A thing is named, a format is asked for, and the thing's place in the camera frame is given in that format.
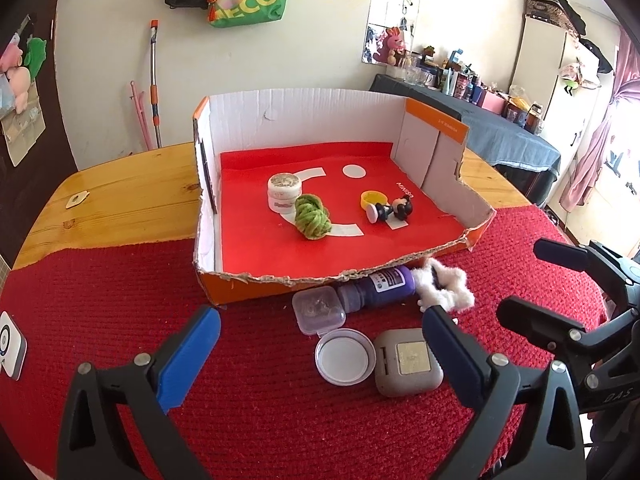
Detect white fluffy star hair clip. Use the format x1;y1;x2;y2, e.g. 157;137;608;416
411;258;475;312

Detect black-haired doll figurine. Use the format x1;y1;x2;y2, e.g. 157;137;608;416
366;195;413;223

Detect small clear plastic box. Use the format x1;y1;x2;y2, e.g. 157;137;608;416
292;286;346;336

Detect clear round lid container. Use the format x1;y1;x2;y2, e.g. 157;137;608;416
314;328;376;387

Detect green fuzzy scrunchie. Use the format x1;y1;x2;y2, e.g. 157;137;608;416
294;194;332;240

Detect dark cloth covered side table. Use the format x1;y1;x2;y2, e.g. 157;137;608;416
370;74;561;206

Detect white square device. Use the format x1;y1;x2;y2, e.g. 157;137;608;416
0;311;27;380

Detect grey square compact case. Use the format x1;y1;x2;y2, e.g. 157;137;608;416
373;328;444;398

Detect purple glitter bottle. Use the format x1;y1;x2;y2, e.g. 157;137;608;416
336;266;416;313

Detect white wardrobe cabinet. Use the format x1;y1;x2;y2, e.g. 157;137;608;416
512;16;612;205

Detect pink curtain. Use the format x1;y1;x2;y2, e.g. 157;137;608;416
559;26;639;212

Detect small wooden tag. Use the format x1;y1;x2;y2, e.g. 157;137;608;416
65;191;90;209

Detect yellow bottle cap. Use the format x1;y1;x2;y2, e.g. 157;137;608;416
360;190;387;210

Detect red paper box liner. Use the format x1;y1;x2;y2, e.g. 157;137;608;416
219;142;465;278

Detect dark brown door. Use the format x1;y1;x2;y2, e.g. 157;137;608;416
1;0;77;266

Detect white round cream jar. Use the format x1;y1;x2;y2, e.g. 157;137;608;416
267;172;302;214

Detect orange white cardboard box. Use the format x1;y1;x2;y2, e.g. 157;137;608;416
192;89;496;306

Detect pink rabbit plush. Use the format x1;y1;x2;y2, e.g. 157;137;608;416
372;27;406;67

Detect pink hanger stick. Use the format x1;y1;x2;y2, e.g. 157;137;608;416
129;80;153;151

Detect pink plush toys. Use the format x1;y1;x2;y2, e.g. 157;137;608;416
1;44;32;114

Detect orange silver mop pole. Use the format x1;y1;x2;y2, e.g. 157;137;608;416
150;20;162;148

